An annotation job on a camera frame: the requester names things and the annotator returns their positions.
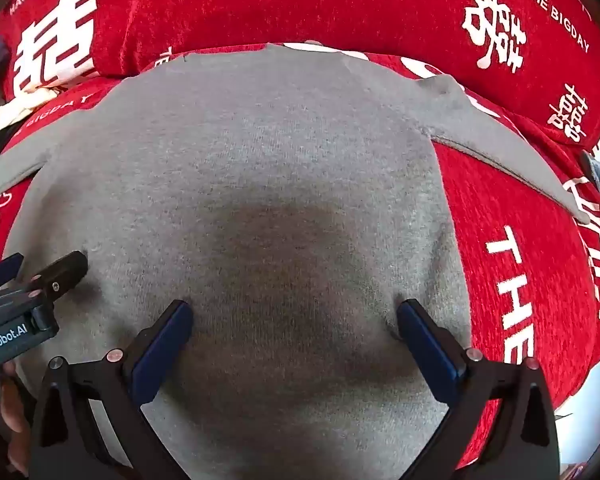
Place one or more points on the red printed sofa seat cover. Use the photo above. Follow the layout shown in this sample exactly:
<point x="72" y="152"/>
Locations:
<point x="520" y="210"/>

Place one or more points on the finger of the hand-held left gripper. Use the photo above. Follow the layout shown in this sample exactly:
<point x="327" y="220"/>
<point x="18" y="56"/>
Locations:
<point x="0" y="272"/>
<point x="62" y="272"/>

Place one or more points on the red printed sofa back cushion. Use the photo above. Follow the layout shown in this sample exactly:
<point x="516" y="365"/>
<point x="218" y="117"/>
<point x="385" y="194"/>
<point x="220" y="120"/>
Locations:
<point x="280" y="0"/>

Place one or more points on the person's left hand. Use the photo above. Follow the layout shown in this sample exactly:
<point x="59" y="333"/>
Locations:
<point x="17" y="420"/>

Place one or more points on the cream white cloth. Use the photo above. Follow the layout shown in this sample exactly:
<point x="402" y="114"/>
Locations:
<point x="20" y="110"/>

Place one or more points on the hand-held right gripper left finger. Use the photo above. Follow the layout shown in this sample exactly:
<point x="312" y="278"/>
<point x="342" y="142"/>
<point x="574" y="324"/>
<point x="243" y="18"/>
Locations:
<point x="165" y="347"/>

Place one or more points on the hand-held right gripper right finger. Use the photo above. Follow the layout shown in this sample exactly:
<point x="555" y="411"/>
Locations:
<point x="425" y="350"/>

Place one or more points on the grey knit garment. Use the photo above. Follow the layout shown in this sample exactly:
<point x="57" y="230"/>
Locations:
<point x="260" y="160"/>

